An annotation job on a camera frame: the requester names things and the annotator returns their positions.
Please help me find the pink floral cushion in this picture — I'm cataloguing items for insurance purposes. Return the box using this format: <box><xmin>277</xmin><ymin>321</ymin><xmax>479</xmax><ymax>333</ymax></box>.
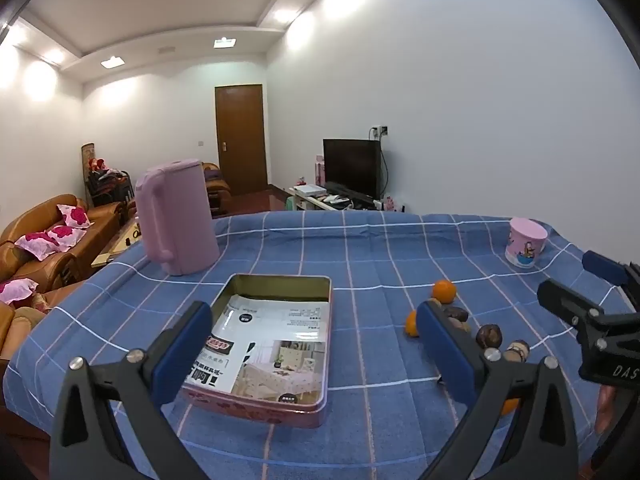
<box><xmin>56</xmin><ymin>204</ymin><xmax>92</xmax><ymax>230</ymax></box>
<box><xmin>14</xmin><ymin>226</ymin><xmax>86</xmax><ymax>261</ymax></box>
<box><xmin>0</xmin><ymin>278</ymin><xmax>38</xmax><ymax>304</ymax></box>

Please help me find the small orange mandarin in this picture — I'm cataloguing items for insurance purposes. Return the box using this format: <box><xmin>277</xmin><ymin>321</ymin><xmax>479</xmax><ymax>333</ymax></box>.
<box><xmin>432</xmin><ymin>280</ymin><xmax>457</xmax><ymax>304</ymax></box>

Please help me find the purple sweet potato slice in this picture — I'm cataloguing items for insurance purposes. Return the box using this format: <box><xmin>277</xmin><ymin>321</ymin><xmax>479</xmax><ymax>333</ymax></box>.
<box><xmin>502</xmin><ymin>340</ymin><xmax>530</xmax><ymax>363</ymax></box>

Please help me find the black television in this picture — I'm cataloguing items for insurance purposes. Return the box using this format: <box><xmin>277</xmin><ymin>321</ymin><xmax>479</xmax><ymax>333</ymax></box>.
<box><xmin>323</xmin><ymin>139</ymin><xmax>382</xmax><ymax>200</ymax></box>

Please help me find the wall power socket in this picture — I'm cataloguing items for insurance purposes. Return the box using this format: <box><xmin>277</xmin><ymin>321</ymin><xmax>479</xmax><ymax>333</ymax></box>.
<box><xmin>369</xmin><ymin>126</ymin><xmax>388</xmax><ymax>139</ymax></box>

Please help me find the dark cluttered shelf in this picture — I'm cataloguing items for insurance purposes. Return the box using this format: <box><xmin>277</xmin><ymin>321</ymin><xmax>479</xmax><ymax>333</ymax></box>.
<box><xmin>80</xmin><ymin>143</ymin><xmax>134</xmax><ymax>207</ymax></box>

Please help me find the dark dried fruit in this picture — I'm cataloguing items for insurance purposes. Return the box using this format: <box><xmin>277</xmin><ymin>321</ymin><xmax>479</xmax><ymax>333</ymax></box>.
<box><xmin>442</xmin><ymin>304</ymin><xmax>469</xmax><ymax>323</ymax></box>

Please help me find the pink electric kettle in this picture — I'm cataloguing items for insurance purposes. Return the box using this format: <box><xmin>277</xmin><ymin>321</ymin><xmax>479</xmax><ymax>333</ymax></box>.
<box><xmin>134</xmin><ymin>159</ymin><xmax>220</xmax><ymax>275</ymax></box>

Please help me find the white tv stand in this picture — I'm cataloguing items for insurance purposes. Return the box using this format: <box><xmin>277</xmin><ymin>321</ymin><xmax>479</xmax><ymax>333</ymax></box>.
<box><xmin>286</xmin><ymin>184</ymin><xmax>354</xmax><ymax>211</ymax></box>

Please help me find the brown wooden door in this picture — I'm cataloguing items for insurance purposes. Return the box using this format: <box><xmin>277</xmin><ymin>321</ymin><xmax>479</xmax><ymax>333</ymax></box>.
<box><xmin>215</xmin><ymin>84</ymin><xmax>268</xmax><ymax>195</ymax></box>

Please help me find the right hand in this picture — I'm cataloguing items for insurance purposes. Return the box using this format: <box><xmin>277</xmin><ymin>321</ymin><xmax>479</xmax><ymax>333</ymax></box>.
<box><xmin>594</xmin><ymin>386</ymin><xmax>618</xmax><ymax>434</ymax></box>

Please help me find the brown leather armchair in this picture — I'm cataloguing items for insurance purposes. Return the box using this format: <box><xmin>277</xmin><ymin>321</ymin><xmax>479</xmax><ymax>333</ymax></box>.
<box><xmin>202</xmin><ymin>162</ymin><xmax>232</xmax><ymax>217</ymax></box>

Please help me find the pink metal tin box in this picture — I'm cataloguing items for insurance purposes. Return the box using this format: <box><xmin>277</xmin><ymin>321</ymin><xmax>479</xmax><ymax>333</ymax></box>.
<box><xmin>182</xmin><ymin>274</ymin><xmax>332</xmax><ymax>429</ymax></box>

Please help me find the wooden coffee table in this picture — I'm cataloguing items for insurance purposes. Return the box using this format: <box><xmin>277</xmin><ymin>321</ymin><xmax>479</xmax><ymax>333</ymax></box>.
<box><xmin>91</xmin><ymin>218</ymin><xmax>141</xmax><ymax>269</ymax></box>

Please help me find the large orange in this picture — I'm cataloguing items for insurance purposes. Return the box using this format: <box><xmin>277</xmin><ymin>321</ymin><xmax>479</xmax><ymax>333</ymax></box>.
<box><xmin>501</xmin><ymin>399</ymin><xmax>520</xmax><ymax>416</ymax></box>

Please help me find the pink cartoon mug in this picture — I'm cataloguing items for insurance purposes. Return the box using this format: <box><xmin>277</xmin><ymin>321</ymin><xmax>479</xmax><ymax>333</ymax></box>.
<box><xmin>504</xmin><ymin>218</ymin><xmax>548</xmax><ymax>269</ymax></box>

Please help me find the printed paper leaflet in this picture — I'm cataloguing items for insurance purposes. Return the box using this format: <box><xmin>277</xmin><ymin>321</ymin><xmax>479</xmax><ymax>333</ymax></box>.
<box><xmin>186</xmin><ymin>295</ymin><xmax>330</xmax><ymax>405</ymax></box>

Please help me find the near brown leather sofa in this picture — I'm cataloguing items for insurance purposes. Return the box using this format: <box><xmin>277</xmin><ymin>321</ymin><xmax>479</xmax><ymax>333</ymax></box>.
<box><xmin>0</xmin><ymin>282</ymin><xmax>84</xmax><ymax>361</ymax></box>

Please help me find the dark wrinkled passion fruit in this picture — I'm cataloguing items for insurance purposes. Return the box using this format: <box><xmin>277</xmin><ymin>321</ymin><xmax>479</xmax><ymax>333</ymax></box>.
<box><xmin>475</xmin><ymin>324</ymin><xmax>503</xmax><ymax>350</ymax></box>

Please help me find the long brown leather sofa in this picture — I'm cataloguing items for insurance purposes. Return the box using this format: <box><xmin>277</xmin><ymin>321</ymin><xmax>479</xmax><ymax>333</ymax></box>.
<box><xmin>1</xmin><ymin>194</ymin><xmax>122</xmax><ymax>292</ymax></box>

